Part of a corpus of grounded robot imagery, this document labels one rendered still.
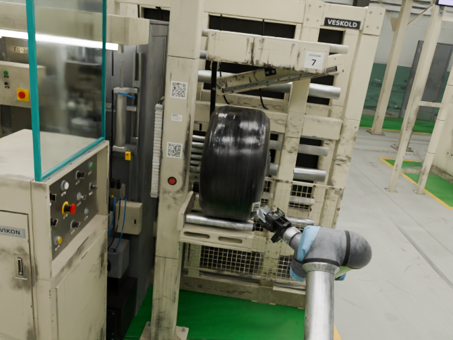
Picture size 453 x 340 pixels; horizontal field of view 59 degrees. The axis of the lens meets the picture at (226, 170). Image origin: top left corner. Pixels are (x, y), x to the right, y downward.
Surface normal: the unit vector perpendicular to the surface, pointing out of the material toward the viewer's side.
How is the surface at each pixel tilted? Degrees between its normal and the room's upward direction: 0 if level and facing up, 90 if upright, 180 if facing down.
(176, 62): 90
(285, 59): 90
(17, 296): 90
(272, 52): 90
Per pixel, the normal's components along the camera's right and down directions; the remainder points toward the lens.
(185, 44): -0.09, 0.32
